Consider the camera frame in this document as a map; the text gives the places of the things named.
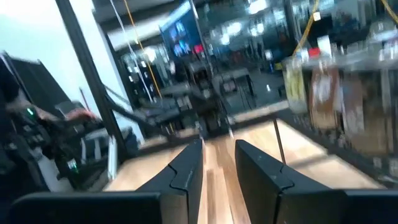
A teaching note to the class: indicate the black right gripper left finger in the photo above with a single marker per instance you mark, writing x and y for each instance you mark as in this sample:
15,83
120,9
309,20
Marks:
189,174

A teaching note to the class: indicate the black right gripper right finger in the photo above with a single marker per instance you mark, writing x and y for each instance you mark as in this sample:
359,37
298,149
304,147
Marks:
264,193

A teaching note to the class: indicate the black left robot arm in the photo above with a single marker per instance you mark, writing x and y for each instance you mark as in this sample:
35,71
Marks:
205,109

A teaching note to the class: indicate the black perforated metal shelf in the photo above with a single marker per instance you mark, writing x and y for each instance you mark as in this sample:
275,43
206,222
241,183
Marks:
311,132

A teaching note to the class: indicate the person's hand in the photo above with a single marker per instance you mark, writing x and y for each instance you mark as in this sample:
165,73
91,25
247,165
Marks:
79,114

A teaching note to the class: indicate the large display screen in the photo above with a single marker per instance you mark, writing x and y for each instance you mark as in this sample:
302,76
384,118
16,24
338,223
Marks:
182,34

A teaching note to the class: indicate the black gantry post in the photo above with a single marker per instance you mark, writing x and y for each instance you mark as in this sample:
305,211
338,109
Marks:
90,77

